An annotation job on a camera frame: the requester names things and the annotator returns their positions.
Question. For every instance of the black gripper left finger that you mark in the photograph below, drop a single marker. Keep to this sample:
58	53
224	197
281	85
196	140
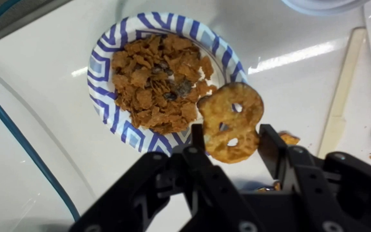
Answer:
167	188

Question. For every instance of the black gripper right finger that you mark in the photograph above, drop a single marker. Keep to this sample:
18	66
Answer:
322	193

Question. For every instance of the brown pretzel cookie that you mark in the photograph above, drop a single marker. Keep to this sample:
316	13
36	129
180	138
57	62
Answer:
268	187
290	138
219	107

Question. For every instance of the beige flat stick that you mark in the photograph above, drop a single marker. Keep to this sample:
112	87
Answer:
341	90

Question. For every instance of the brown cereal flakes pile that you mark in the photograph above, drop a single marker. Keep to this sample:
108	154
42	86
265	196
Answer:
151	81

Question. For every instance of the blue patterned paper bowl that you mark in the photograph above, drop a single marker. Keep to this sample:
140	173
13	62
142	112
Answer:
103	90

